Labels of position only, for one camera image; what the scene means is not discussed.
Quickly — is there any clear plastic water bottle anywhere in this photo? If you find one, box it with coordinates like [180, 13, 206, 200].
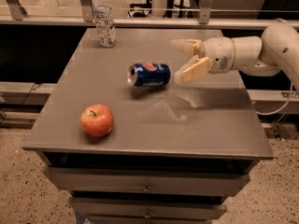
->
[93, 0, 117, 48]

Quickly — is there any grey drawer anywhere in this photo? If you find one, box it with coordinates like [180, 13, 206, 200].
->
[44, 167, 249, 196]
[68, 198, 226, 220]

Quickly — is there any red apple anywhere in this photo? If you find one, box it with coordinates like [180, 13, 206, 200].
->
[80, 105, 114, 137]

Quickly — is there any lower grey drawer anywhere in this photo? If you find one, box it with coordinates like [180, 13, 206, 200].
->
[68, 198, 226, 220]

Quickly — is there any grey drawer cabinet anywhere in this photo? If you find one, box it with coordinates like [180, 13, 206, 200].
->
[23, 29, 273, 224]

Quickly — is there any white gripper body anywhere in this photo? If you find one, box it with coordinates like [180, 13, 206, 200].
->
[203, 37, 235, 74]

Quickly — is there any white cable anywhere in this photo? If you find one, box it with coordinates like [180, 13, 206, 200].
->
[255, 81, 295, 116]

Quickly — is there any blue pepsi can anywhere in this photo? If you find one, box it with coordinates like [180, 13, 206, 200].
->
[127, 63, 171, 87]

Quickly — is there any upper grey drawer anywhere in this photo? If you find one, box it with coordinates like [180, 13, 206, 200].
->
[44, 167, 249, 196]

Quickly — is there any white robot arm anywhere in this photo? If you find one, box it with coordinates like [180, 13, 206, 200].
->
[171, 20, 299, 90]

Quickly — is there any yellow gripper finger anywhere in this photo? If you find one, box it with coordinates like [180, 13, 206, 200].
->
[174, 55, 213, 84]
[170, 39, 206, 58]

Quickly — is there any metal railing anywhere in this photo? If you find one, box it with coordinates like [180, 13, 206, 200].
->
[0, 0, 299, 30]

